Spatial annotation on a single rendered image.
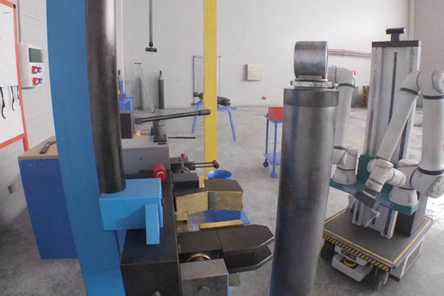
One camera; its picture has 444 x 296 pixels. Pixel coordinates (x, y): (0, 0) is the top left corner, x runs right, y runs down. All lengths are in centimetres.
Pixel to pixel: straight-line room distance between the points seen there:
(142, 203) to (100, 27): 50
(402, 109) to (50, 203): 258
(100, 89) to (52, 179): 165
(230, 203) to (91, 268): 65
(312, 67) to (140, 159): 85
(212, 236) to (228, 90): 1119
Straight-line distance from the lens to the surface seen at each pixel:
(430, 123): 173
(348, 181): 217
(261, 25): 1255
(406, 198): 200
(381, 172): 154
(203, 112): 122
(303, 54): 103
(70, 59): 93
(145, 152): 130
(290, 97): 103
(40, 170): 237
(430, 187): 183
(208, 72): 349
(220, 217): 288
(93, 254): 113
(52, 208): 248
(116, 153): 82
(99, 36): 79
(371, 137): 222
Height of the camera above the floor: 153
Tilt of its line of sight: 12 degrees down
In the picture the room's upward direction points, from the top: straight up
